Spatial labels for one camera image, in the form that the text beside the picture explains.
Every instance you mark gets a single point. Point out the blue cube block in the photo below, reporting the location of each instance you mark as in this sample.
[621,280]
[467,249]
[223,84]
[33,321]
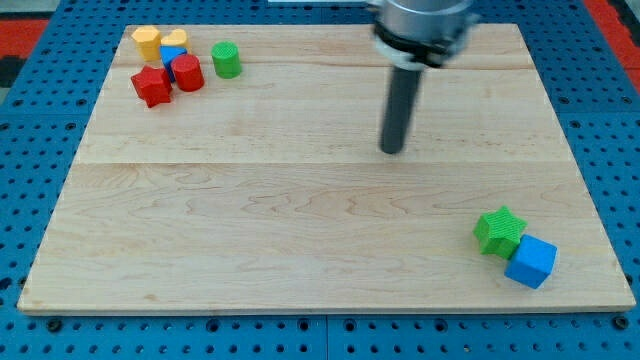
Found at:
[532,262]

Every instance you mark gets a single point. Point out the green cylinder block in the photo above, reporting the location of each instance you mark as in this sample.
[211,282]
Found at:
[226,59]

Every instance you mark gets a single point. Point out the yellow hexagon block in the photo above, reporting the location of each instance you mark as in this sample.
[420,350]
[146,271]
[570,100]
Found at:
[147,40]

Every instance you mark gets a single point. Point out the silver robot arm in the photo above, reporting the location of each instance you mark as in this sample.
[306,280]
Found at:
[416,34]

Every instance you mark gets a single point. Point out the blue triangle block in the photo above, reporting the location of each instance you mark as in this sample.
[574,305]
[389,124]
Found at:
[168,55]

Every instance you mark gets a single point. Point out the green star block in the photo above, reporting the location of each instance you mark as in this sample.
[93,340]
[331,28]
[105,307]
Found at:
[499,232]

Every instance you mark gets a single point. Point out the yellow heart block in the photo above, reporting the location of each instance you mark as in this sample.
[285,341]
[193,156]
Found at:
[177,38]

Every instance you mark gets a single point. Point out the light wooden board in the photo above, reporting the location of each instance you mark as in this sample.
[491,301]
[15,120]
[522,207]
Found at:
[267,193]

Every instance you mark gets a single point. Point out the red star block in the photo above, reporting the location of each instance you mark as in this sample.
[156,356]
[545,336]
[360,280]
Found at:
[152,85]

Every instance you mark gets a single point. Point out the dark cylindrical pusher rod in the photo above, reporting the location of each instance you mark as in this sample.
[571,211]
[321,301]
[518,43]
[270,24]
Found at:
[401,97]

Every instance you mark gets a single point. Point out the red cylinder block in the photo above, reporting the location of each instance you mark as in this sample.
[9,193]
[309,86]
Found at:
[187,72]

